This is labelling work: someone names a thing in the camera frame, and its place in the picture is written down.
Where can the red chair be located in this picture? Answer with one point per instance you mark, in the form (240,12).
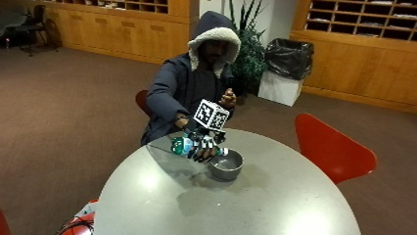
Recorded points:
(3,225)
(332,148)
(141,102)

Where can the green potted plant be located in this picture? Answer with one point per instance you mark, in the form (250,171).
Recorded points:
(249,55)

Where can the the person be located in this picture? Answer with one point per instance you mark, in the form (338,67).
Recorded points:
(173,84)

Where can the red and white bag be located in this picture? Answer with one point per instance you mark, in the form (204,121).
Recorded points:
(80,220)

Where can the wooden cabinet with drawers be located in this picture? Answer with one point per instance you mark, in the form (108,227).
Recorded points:
(125,29)

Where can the wooden pigeonhole shelf unit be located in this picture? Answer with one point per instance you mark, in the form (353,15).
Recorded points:
(360,45)

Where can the white bin with black bag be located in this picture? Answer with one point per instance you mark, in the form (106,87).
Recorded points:
(284,70)

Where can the grey metal bowl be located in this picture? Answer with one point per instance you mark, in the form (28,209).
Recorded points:
(226,165)

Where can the black chair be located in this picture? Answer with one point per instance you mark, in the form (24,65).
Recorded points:
(34,27)

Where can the green bottle with blue label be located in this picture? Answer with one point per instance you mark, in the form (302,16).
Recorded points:
(181,146)

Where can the white marker cube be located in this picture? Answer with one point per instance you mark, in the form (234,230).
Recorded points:
(210,114)

